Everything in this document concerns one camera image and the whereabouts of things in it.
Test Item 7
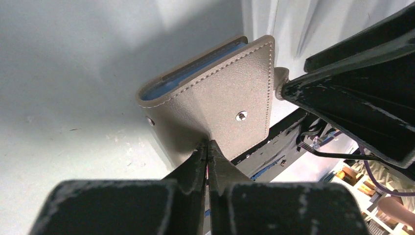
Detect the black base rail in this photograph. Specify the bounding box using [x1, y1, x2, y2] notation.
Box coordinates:
[231, 109, 339, 182]

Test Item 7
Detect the person in background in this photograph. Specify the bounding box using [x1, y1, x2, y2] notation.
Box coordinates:
[351, 161, 415, 229]

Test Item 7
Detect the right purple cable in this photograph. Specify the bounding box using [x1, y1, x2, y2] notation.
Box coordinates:
[358, 144, 415, 197]

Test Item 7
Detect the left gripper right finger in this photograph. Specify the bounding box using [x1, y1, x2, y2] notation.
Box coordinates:
[207, 141, 368, 235]

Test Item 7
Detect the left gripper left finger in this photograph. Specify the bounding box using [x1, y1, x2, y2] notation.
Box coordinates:
[30, 141, 208, 235]

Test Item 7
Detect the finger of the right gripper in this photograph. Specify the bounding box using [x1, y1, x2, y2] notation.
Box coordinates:
[281, 4, 415, 168]

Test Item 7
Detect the grey felt card holder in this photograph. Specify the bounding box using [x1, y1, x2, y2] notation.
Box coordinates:
[136, 35, 276, 167]

